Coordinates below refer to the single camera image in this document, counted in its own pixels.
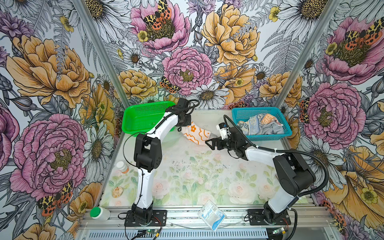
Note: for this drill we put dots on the aluminium frame post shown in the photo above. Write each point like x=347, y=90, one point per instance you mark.
x=97, y=41
x=313, y=38

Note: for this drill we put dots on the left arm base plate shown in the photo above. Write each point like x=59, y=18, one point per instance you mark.
x=158, y=218

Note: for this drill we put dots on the left aluminium frame post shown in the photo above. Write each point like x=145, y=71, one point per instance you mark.
x=97, y=41

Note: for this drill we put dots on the orange white floral towel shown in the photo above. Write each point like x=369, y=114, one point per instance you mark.
x=196, y=134

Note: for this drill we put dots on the right aluminium frame post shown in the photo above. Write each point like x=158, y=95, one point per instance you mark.
x=313, y=38

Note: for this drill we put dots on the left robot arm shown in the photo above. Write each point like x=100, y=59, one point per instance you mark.
x=148, y=152

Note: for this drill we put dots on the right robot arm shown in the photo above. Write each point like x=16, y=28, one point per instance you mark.
x=293, y=172

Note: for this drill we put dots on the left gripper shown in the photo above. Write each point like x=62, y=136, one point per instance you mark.
x=188, y=122

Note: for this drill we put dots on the green plastic basket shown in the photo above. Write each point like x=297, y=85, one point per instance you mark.
x=143, y=117

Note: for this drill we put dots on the grey patterned towel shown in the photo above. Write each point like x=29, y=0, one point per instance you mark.
x=261, y=124

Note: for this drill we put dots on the teal plastic basket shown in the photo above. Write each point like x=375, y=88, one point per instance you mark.
x=243, y=114

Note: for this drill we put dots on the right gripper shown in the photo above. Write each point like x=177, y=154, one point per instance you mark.
x=213, y=144

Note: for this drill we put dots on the white blue packet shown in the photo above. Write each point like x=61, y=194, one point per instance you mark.
x=211, y=215

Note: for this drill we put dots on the white bottle green cap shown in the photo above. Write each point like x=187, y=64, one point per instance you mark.
x=100, y=214

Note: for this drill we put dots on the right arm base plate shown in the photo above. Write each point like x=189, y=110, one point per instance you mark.
x=265, y=217

